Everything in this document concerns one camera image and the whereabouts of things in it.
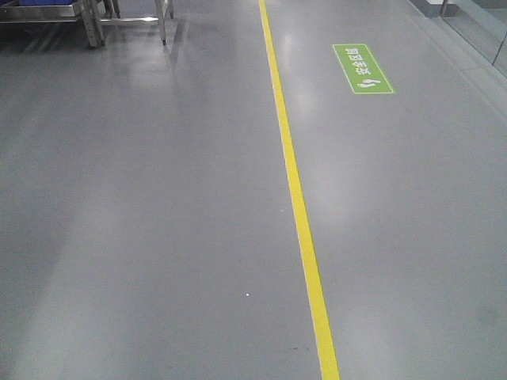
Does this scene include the steel shelf cart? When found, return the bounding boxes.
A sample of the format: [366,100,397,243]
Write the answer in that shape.
[1,1,174,48]

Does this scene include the green floor safety sign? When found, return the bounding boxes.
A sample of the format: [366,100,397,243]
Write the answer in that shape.
[332,44,395,95]

